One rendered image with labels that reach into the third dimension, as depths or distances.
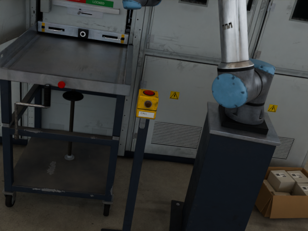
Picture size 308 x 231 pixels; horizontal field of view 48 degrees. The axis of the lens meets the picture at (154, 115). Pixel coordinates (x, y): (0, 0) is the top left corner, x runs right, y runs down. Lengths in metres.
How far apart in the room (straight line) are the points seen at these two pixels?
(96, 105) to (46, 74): 0.84
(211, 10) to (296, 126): 1.06
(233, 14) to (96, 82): 0.66
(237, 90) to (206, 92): 0.99
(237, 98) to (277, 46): 1.03
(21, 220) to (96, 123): 0.83
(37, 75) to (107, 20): 0.69
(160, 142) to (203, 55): 0.70
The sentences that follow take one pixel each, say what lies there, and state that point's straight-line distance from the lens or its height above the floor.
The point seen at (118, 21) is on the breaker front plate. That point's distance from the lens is 2.17.
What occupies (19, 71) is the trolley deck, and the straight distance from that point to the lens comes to 1.68.
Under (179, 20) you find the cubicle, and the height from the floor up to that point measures 1.05.
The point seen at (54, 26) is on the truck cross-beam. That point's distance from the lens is 2.22.
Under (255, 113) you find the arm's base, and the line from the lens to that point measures 1.65.
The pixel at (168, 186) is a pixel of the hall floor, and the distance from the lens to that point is 2.40.
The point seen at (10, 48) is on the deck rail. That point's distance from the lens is 1.80.
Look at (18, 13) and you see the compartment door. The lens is 2.24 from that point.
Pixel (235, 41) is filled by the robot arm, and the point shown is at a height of 1.15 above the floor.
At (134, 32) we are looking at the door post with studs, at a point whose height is 0.93.
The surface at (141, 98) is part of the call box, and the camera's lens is 1.39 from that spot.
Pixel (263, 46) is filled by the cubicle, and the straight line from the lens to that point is 2.37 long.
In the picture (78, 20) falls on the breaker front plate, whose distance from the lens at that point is 2.20.
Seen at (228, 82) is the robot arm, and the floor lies 1.00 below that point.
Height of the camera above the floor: 1.45
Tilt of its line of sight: 26 degrees down
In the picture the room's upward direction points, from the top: 10 degrees clockwise
